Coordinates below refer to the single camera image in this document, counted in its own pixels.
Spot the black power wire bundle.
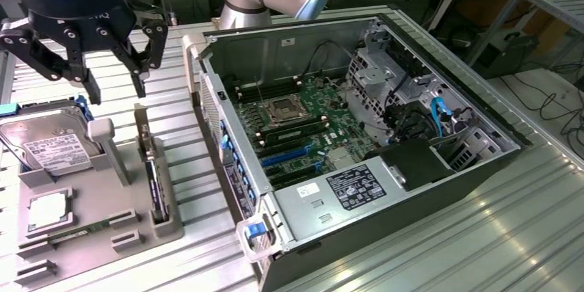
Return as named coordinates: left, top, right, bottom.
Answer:
left=382, top=102, right=435, bottom=144

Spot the silver CPU chip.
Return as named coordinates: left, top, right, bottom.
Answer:
left=28, top=195, right=71, bottom=230

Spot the open black PC case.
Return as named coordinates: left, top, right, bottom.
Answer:
left=182, top=4, right=535, bottom=292

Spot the blue disk carrier frame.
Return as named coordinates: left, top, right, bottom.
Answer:
left=0, top=93, right=96, bottom=124

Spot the CPU socket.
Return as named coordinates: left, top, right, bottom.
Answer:
left=264, top=95, right=303, bottom=119

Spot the silver hard disk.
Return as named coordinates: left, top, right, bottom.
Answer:
left=0, top=107, right=100, bottom=174

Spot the metal disk bay cage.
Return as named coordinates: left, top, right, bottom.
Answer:
left=344, top=47, right=415, bottom=137

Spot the metal slat shelf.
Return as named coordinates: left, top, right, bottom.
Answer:
left=468, top=0, right=584, bottom=67

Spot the blue data wire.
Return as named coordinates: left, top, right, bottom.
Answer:
left=430, top=96, right=447, bottom=137

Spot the green motherboard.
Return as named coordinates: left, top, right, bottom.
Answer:
left=230, top=75, right=390, bottom=190

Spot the black equipment box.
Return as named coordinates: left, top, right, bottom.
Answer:
left=474, top=31, right=540, bottom=79

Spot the black floor cable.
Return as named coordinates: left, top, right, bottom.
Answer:
left=496, top=66, right=584, bottom=156

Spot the green RAM stick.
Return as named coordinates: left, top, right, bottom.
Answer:
left=48, top=222, right=111, bottom=242

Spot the installed RAM stick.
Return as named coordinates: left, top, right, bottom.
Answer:
left=258, top=117, right=331, bottom=143

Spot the grey case handle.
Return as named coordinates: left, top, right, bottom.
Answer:
left=235, top=215, right=280, bottom=265

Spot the blue expansion slot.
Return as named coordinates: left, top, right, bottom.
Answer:
left=259, top=144, right=312, bottom=167

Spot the grey parts rack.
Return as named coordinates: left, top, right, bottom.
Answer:
left=0, top=102, right=187, bottom=287

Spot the grey power supply unit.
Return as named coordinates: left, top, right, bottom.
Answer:
left=272, top=155, right=415, bottom=242

